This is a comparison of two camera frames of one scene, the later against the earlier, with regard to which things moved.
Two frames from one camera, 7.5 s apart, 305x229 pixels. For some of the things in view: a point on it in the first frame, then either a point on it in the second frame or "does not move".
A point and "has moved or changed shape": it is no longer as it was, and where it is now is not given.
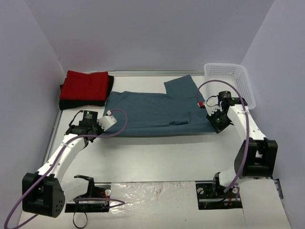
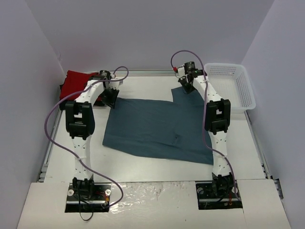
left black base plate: (98, 202) does not move
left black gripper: (96, 128) to (109, 96)
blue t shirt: (176, 112) has moved or changed shape
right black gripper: (216, 124) to (187, 83)
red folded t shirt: (80, 86) does not move
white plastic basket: (236, 75) does not move
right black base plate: (211, 196) does not move
